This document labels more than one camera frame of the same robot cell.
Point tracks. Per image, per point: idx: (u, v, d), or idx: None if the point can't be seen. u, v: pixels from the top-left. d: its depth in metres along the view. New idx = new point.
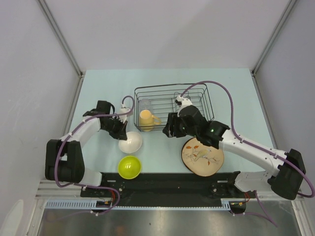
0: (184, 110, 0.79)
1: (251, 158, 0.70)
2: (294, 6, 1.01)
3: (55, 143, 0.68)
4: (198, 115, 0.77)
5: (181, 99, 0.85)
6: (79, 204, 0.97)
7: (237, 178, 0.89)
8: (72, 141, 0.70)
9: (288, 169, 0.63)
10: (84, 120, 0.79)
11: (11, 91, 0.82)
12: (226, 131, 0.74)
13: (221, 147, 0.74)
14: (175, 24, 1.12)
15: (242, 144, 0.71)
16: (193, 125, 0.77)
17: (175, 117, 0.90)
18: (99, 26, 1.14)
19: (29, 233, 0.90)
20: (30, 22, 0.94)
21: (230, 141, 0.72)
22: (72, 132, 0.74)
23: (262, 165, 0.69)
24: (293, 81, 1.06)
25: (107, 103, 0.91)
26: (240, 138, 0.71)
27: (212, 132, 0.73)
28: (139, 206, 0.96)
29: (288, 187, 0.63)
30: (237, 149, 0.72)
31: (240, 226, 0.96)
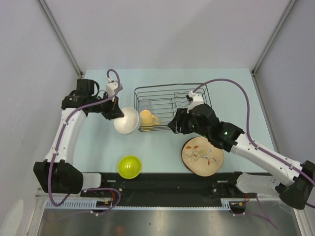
0: (198, 109, 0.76)
1: (265, 165, 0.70)
2: (294, 6, 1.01)
3: (42, 169, 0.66)
4: (212, 115, 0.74)
5: (193, 95, 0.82)
6: (79, 204, 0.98)
7: (239, 178, 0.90)
8: (60, 163, 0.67)
9: (302, 181, 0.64)
10: (65, 122, 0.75)
11: (11, 91, 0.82)
12: (240, 135, 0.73)
13: (234, 151, 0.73)
14: (176, 24, 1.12)
15: (258, 151, 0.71)
16: (206, 126, 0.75)
17: (184, 113, 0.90)
18: (100, 25, 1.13)
19: (30, 232, 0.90)
20: (30, 21, 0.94)
21: (244, 146, 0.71)
22: (55, 149, 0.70)
23: (275, 174, 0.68)
24: (293, 81, 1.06)
25: (87, 83, 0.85)
26: (256, 145, 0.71)
27: (226, 135, 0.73)
28: (139, 206, 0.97)
29: (299, 197, 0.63)
30: (251, 155, 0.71)
31: (240, 226, 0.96)
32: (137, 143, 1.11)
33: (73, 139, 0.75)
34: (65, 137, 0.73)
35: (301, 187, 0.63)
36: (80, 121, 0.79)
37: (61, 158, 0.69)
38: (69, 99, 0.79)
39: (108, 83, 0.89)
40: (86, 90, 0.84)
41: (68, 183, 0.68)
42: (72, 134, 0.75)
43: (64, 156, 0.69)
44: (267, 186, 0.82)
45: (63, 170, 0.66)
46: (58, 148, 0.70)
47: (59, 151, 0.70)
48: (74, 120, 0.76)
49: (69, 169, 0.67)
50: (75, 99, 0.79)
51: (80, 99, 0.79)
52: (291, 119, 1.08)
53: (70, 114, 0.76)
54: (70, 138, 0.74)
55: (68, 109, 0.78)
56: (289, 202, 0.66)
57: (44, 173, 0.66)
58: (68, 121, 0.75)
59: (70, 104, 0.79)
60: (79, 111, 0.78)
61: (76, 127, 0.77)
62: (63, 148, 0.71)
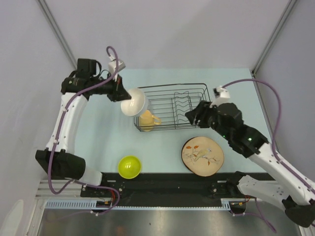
0: (225, 108, 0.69)
1: (282, 181, 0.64)
2: (294, 6, 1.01)
3: (44, 157, 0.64)
4: (239, 117, 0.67)
5: (222, 90, 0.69)
6: (79, 204, 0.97)
7: (243, 180, 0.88)
8: (60, 155, 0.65)
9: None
10: (65, 108, 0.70)
11: (11, 91, 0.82)
12: (264, 144, 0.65)
13: (251, 158, 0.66)
14: (175, 24, 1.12)
15: (279, 165, 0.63)
16: (229, 127, 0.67)
17: (207, 107, 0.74)
18: (99, 26, 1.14)
19: (29, 233, 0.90)
20: (30, 22, 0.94)
21: (266, 158, 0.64)
22: (55, 138, 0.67)
23: (290, 191, 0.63)
24: (293, 80, 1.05)
25: (87, 63, 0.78)
26: (278, 159, 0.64)
27: (249, 141, 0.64)
28: (139, 206, 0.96)
29: (309, 219, 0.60)
30: (270, 168, 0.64)
31: (240, 226, 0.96)
32: (137, 143, 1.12)
33: (74, 126, 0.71)
34: (66, 125, 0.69)
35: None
36: (81, 107, 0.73)
37: (62, 147, 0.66)
38: (69, 82, 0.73)
39: (110, 62, 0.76)
40: (88, 71, 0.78)
41: (70, 172, 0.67)
42: (73, 121, 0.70)
43: (65, 145, 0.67)
44: (272, 196, 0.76)
45: (64, 160, 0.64)
46: (59, 137, 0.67)
47: (60, 140, 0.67)
48: (74, 106, 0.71)
49: (70, 160, 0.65)
50: (75, 82, 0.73)
51: (81, 82, 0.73)
52: (291, 119, 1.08)
53: (69, 100, 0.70)
54: (71, 126, 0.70)
55: (68, 94, 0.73)
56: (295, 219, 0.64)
57: (45, 162, 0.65)
58: (68, 107, 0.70)
59: (70, 88, 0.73)
60: (80, 97, 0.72)
61: (77, 113, 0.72)
62: (64, 136, 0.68)
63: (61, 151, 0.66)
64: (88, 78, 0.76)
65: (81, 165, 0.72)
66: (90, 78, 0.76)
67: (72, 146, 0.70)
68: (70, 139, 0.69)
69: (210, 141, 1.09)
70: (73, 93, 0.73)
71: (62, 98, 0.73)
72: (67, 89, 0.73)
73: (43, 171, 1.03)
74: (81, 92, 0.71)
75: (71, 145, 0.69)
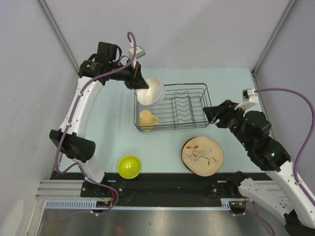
0: (253, 116, 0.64)
1: (294, 202, 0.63)
2: (294, 6, 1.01)
3: (56, 135, 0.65)
4: (267, 132, 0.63)
5: (251, 94, 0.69)
6: (79, 204, 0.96)
7: (244, 184, 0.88)
8: (72, 138, 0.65)
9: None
10: (80, 93, 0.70)
11: (11, 91, 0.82)
12: (286, 163, 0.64)
13: (268, 172, 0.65)
14: (175, 24, 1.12)
15: (296, 187, 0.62)
16: (254, 137, 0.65)
17: (232, 110, 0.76)
18: (99, 26, 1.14)
19: (29, 232, 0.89)
20: (30, 22, 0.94)
21: (285, 177, 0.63)
22: (68, 121, 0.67)
23: (300, 213, 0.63)
24: (293, 81, 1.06)
25: (107, 46, 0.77)
26: (298, 181, 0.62)
27: (272, 157, 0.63)
28: (139, 206, 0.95)
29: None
30: (286, 188, 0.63)
31: (239, 226, 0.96)
32: (137, 143, 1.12)
33: (87, 111, 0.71)
34: (80, 109, 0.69)
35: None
36: (96, 93, 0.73)
37: (73, 131, 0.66)
38: (87, 66, 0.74)
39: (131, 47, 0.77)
40: (107, 55, 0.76)
41: (80, 154, 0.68)
42: (86, 106, 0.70)
43: (77, 129, 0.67)
44: (274, 207, 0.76)
45: (74, 142, 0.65)
46: (72, 120, 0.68)
47: (73, 123, 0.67)
48: (89, 91, 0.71)
49: (80, 142, 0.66)
50: (92, 66, 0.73)
51: (98, 66, 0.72)
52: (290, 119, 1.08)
53: (84, 84, 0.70)
54: (84, 110, 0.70)
55: (84, 77, 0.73)
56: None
57: (55, 141, 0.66)
58: (83, 92, 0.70)
59: (87, 71, 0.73)
60: (96, 82, 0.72)
61: (91, 98, 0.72)
62: (77, 121, 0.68)
63: (72, 133, 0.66)
64: (107, 64, 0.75)
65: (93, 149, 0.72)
66: (109, 64, 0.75)
67: (83, 131, 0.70)
68: (83, 124, 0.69)
69: (209, 141, 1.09)
70: (89, 76, 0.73)
71: (78, 80, 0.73)
72: (85, 72, 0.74)
73: (43, 171, 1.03)
74: (97, 77, 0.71)
75: (82, 131, 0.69)
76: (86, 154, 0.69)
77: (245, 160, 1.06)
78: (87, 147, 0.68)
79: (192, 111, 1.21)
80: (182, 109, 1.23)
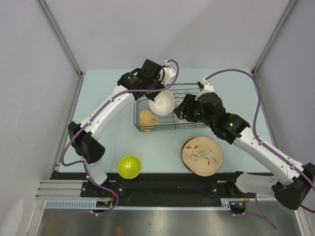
0: (206, 97, 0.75)
1: (266, 163, 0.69)
2: (294, 6, 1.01)
3: (75, 128, 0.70)
4: (218, 104, 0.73)
5: (204, 82, 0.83)
6: (79, 204, 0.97)
7: (239, 177, 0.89)
8: (86, 135, 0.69)
9: (301, 182, 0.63)
10: (111, 99, 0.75)
11: (11, 90, 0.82)
12: (246, 128, 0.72)
13: (236, 143, 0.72)
14: (176, 24, 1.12)
15: (260, 146, 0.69)
16: (211, 114, 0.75)
17: (193, 99, 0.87)
18: (99, 25, 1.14)
19: (29, 233, 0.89)
20: (30, 21, 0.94)
21: (248, 140, 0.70)
22: (90, 119, 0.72)
23: (274, 172, 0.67)
24: (293, 80, 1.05)
25: (152, 64, 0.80)
26: (260, 140, 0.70)
27: (231, 126, 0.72)
28: (139, 206, 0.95)
29: (294, 197, 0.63)
30: (254, 150, 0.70)
31: (239, 226, 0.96)
32: (137, 143, 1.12)
33: (111, 117, 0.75)
34: (105, 113, 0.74)
35: (299, 188, 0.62)
36: (125, 103, 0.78)
37: (90, 130, 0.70)
38: (128, 78, 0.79)
39: (168, 69, 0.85)
40: (149, 73, 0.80)
41: (86, 155, 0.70)
42: (112, 112, 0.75)
43: (94, 129, 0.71)
44: (264, 185, 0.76)
45: (85, 141, 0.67)
46: (93, 120, 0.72)
47: (92, 123, 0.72)
48: (120, 100, 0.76)
49: (91, 144, 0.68)
50: (132, 80, 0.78)
51: (136, 82, 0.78)
52: (290, 119, 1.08)
53: (118, 93, 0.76)
54: (109, 115, 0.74)
55: (121, 87, 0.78)
56: (286, 203, 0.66)
57: (70, 132, 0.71)
58: (114, 99, 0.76)
59: (126, 82, 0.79)
60: (129, 94, 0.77)
61: (119, 106, 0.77)
62: (97, 122, 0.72)
63: (88, 132, 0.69)
64: (147, 81, 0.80)
65: (102, 155, 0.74)
66: (148, 81, 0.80)
67: (100, 133, 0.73)
68: (102, 126, 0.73)
69: (209, 141, 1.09)
70: (126, 87, 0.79)
71: (115, 87, 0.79)
72: (123, 83, 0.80)
73: (43, 171, 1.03)
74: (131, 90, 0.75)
75: (99, 132, 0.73)
76: (92, 157, 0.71)
77: (245, 160, 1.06)
78: (95, 149, 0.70)
79: None
80: None
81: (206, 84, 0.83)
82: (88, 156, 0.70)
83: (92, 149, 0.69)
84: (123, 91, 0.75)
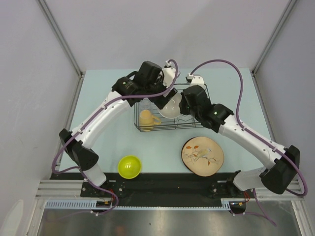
0: (190, 88, 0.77)
1: (250, 148, 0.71)
2: (294, 6, 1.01)
3: (66, 135, 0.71)
4: (202, 95, 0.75)
5: (192, 77, 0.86)
6: (79, 204, 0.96)
7: (237, 175, 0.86)
8: (76, 143, 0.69)
9: (283, 163, 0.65)
10: (104, 106, 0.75)
11: (11, 90, 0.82)
12: (229, 116, 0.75)
13: (221, 131, 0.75)
14: (175, 24, 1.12)
15: (243, 132, 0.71)
16: (196, 105, 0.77)
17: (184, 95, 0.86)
18: (99, 26, 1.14)
19: (29, 233, 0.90)
20: (30, 21, 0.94)
21: (232, 127, 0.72)
22: (81, 128, 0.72)
23: (259, 156, 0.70)
24: (293, 80, 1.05)
25: (150, 68, 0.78)
26: (242, 126, 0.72)
27: (215, 114, 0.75)
28: (139, 206, 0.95)
29: (278, 180, 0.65)
30: (237, 136, 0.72)
31: (239, 226, 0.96)
32: (136, 143, 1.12)
33: (104, 124, 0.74)
34: (97, 121, 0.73)
35: (282, 169, 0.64)
36: (119, 110, 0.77)
37: (80, 139, 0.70)
38: (123, 83, 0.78)
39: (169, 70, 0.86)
40: (146, 77, 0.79)
41: (78, 162, 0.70)
42: (104, 120, 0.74)
43: (84, 138, 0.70)
44: (256, 176, 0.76)
45: (76, 149, 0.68)
46: (84, 128, 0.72)
47: (84, 132, 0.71)
48: (113, 107, 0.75)
49: (81, 153, 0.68)
50: (127, 86, 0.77)
51: (132, 88, 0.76)
52: (289, 119, 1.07)
53: (112, 100, 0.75)
54: (101, 123, 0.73)
55: (115, 93, 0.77)
56: (273, 187, 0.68)
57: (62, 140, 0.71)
58: (107, 105, 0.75)
59: (121, 88, 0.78)
60: (123, 101, 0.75)
61: (112, 114, 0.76)
62: (88, 130, 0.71)
63: (78, 141, 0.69)
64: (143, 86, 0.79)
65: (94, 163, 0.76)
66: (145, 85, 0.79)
67: (92, 141, 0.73)
68: (94, 134, 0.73)
69: (209, 141, 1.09)
70: (120, 93, 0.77)
71: (109, 93, 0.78)
72: (118, 89, 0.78)
73: (43, 170, 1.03)
74: (126, 97, 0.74)
75: (90, 141, 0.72)
76: (86, 165, 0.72)
77: (245, 160, 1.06)
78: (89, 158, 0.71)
79: None
80: None
81: (196, 77, 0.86)
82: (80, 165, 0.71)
83: (86, 159, 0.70)
84: (116, 98, 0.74)
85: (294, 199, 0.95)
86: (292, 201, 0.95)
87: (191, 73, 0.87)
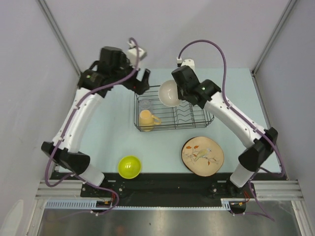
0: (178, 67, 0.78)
1: (233, 126, 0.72)
2: (294, 5, 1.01)
3: (47, 149, 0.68)
4: (188, 72, 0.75)
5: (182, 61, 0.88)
6: (79, 204, 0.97)
7: (234, 174, 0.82)
8: (63, 152, 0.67)
9: (261, 143, 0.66)
10: (77, 106, 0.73)
11: (11, 91, 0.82)
12: (217, 93, 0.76)
13: (206, 107, 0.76)
14: (175, 24, 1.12)
15: (228, 110, 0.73)
16: (182, 82, 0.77)
17: None
18: (99, 26, 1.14)
19: (29, 233, 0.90)
20: (30, 22, 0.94)
21: (218, 104, 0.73)
22: (61, 135, 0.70)
23: (239, 134, 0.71)
24: (293, 79, 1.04)
25: (110, 53, 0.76)
26: (228, 104, 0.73)
27: (203, 90, 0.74)
28: (139, 206, 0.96)
29: (254, 158, 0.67)
30: (222, 113, 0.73)
31: (240, 226, 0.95)
32: (136, 143, 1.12)
33: (82, 125, 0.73)
34: (74, 124, 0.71)
35: (260, 149, 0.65)
36: (93, 106, 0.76)
37: (65, 146, 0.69)
38: (87, 76, 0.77)
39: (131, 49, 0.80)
40: (109, 64, 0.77)
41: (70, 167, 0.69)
42: (81, 120, 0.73)
43: (69, 145, 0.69)
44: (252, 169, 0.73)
45: (64, 158, 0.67)
46: (65, 134, 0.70)
47: (65, 138, 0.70)
48: (86, 104, 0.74)
49: (71, 159, 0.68)
50: (92, 78, 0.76)
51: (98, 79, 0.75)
52: (289, 119, 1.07)
53: (83, 98, 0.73)
54: (79, 125, 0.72)
55: (83, 89, 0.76)
56: (249, 166, 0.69)
57: (46, 152, 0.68)
58: (79, 105, 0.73)
59: (86, 81, 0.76)
60: (93, 96, 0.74)
61: (87, 112, 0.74)
62: (70, 135, 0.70)
63: (64, 149, 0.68)
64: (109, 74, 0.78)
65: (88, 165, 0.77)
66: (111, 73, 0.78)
67: (77, 144, 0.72)
68: (76, 137, 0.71)
69: (210, 141, 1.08)
70: (89, 88, 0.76)
71: (78, 91, 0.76)
72: (84, 84, 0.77)
73: (42, 170, 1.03)
74: (95, 91, 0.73)
75: (76, 145, 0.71)
76: (78, 167, 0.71)
77: None
78: (80, 161, 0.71)
79: (192, 111, 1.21)
80: (182, 109, 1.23)
81: (185, 61, 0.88)
82: (73, 168, 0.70)
83: (78, 161, 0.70)
84: (85, 95, 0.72)
85: (294, 199, 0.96)
86: (292, 201, 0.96)
87: (179, 57, 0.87)
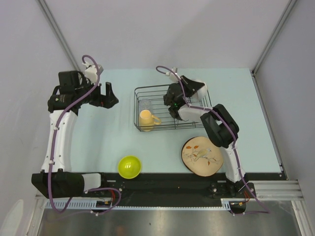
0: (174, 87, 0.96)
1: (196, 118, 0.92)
2: (295, 6, 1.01)
3: (41, 179, 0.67)
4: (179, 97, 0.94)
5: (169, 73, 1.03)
6: (79, 204, 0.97)
7: (227, 172, 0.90)
8: (58, 175, 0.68)
9: (209, 114, 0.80)
10: (56, 127, 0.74)
11: (11, 91, 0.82)
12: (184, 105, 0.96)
13: (180, 115, 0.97)
14: (176, 25, 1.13)
15: (189, 107, 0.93)
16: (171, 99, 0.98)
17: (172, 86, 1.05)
18: (100, 26, 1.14)
19: (29, 233, 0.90)
20: (30, 22, 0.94)
21: (183, 107, 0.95)
22: (50, 160, 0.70)
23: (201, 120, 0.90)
24: (293, 79, 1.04)
25: (70, 73, 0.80)
26: (188, 104, 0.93)
27: (176, 107, 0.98)
28: (139, 206, 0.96)
29: (209, 130, 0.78)
30: (187, 112, 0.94)
31: (240, 226, 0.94)
32: (136, 143, 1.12)
33: (67, 142, 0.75)
34: (59, 144, 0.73)
35: (205, 117, 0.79)
36: (72, 122, 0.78)
37: (58, 167, 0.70)
38: (56, 99, 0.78)
39: (88, 68, 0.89)
40: (71, 84, 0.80)
41: (66, 189, 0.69)
42: (65, 137, 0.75)
43: (61, 164, 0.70)
44: (229, 154, 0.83)
45: (61, 179, 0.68)
46: (54, 158, 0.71)
47: (55, 161, 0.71)
48: (65, 123, 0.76)
49: (68, 177, 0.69)
50: (62, 100, 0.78)
51: (68, 98, 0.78)
52: (289, 118, 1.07)
53: (58, 119, 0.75)
54: (64, 143, 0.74)
55: (57, 112, 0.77)
56: (216, 142, 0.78)
57: (40, 183, 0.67)
58: (58, 125, 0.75)
59: (56, 104, 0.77)
60: (69, 112, 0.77)
61: (68, 129, 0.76)
62: (59, 156, 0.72)
63: (58, 170, 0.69)
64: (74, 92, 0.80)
65: (83, 184, 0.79)
66: (75, 91, 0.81)
67: (67, 162, 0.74)
68: (65, 157, 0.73)
69: (209, 141, 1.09)
70: (60, 110, 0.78)
71: (50, 116, 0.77)
72: (55, 107, 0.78)
73: None
74: (69, 108, 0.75)
75: (67, 163, 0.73)
76: (78, 189, 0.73)
77: (245, 160, 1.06)
78: (76, 183, 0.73)
79: None
80: None
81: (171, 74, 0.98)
82: (72, 190, 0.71)
83: (74, 184, 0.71)
84: (61, 114, 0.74)
85: (294, 199, 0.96)
86: (292, 201, 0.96)
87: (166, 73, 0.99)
